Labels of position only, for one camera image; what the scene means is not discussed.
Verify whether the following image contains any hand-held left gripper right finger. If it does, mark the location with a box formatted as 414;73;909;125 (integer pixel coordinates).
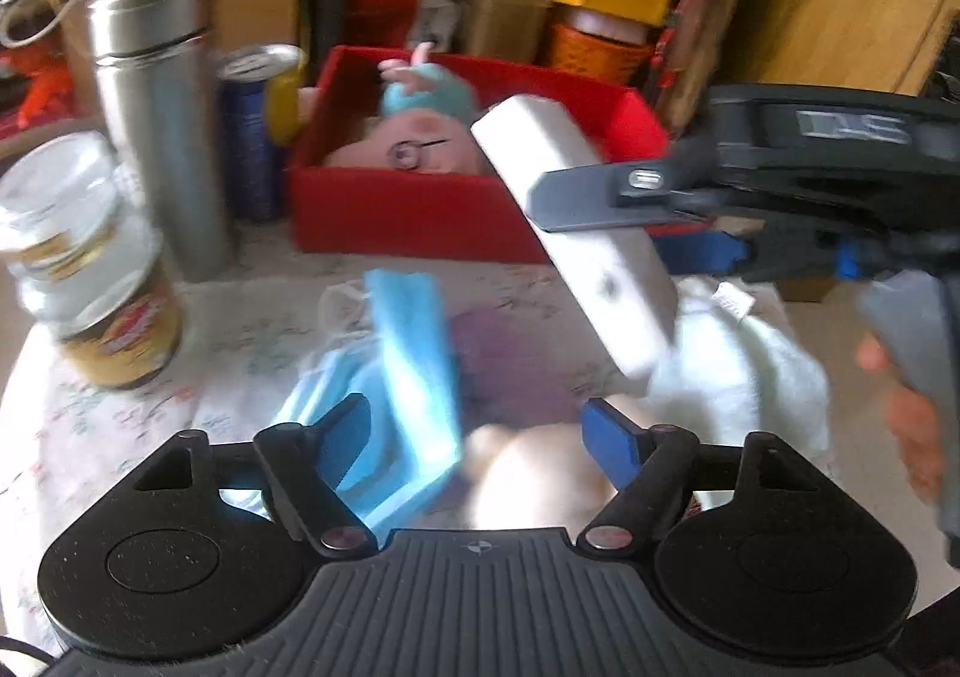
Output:
576;398;833;559

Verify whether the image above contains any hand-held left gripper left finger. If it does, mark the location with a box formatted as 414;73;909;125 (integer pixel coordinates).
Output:
127;393;377;559

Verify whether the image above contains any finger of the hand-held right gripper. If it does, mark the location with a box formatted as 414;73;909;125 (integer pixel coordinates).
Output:
651;229;752;278
527;161;715;233

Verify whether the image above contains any beige plush toy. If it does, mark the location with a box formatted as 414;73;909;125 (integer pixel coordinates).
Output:
465;396;625;532

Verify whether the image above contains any blue face mask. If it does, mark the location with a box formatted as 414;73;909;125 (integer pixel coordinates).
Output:
274;269;466;532

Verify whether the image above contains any white sponge block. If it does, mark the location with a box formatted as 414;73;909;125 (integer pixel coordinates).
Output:
471;93;680;397

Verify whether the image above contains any white fluffy towel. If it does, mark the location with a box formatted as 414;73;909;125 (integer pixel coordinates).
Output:
646;275;832;472

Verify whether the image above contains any purple fuzzy cloth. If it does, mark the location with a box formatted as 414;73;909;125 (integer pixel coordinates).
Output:
450;309;605;427

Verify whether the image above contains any red box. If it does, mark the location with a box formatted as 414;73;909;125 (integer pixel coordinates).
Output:
289;45;710;265

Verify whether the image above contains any person's right hand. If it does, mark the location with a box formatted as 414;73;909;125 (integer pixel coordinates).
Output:
857;335;947;502

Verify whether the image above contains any orange basket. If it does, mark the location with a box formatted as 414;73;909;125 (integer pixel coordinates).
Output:
544;20;657;91

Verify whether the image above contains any brown wooden board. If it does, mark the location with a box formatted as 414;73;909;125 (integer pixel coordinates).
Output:
666;0;756;139

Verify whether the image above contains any pink pig plush toy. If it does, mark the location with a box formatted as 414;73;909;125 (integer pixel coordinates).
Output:
300;43;502;178

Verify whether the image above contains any floral tablecloth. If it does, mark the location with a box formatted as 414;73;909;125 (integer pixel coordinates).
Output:
0;257;848;655

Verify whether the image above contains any red knitted item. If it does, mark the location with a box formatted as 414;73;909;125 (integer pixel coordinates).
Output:
351;0;421;50

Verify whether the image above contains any glass jar with gold label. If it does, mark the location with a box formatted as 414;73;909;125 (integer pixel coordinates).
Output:
0;131;185;391

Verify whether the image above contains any blue drink can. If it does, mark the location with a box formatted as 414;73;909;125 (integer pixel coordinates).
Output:
217;44;301;224

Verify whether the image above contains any stainless steel thermos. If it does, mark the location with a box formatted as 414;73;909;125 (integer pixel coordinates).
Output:
82;0;241;284

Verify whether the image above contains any red orange toy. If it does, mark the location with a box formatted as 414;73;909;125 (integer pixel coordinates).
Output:
0;39;100;139

